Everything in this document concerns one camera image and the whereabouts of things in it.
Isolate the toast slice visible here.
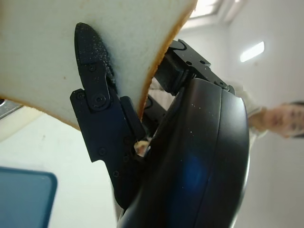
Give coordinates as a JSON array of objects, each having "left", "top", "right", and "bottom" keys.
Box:
[{"left": 0, "top": 0, "right": 199, "bottom": 132}]

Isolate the person in cream sweater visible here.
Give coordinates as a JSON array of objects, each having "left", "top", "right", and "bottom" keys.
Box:
[{"left": 246, "top": 91, "right": 304, "bottom": 141}]

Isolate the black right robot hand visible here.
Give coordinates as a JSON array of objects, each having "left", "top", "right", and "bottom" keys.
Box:
[{"left": 69, "top": 22, "right": 250, "bottom": 228}]

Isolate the ceiling light panel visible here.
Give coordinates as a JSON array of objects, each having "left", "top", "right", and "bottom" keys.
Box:
[
  {"left": 239, "top": 41, "right": 266, "bottom": 63},
  {"left": 190, "top": 0, "right": 244, "bottom": 22}
]

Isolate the teal plastic tray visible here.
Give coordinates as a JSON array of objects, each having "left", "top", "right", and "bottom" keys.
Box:
[{"left": 0, "top": 166, "right": 58, "bottom": 228}]

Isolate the cream white toaster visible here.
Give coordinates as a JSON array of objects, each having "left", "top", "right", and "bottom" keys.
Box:
[{"left": 0, "top": 98, "right": 81, "bottom": 148}]

